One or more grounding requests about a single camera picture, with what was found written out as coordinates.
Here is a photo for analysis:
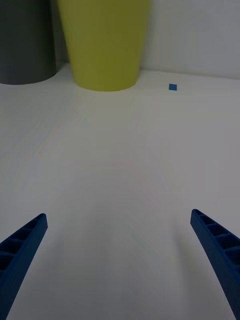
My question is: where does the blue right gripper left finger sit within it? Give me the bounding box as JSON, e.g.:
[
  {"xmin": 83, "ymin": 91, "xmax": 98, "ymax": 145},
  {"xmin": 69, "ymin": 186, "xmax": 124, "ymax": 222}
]
[{"xmin": 0, "ymin": 212, "xmax": 48, "ymax": 320}]

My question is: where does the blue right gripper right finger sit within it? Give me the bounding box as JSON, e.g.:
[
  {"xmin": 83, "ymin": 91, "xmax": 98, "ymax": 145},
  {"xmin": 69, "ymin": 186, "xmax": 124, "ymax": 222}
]
[{"xmin": 190, "ymin": 208, "xmax": 240, "ymax": 320}]

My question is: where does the grey plastic waste bin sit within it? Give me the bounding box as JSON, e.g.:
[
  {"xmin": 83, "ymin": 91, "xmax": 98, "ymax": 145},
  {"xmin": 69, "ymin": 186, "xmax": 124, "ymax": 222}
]
[{"xmin": 0, "ymin": 0, "xmax": 58, "ymax": 86}]

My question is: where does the yellow-green plastic waste bin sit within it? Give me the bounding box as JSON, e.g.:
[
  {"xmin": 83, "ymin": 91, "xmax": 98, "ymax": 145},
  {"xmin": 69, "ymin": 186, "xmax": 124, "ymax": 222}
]
[{"xmin": 56, "ymin": 0, "xmax": 152, "ymax": 92}]

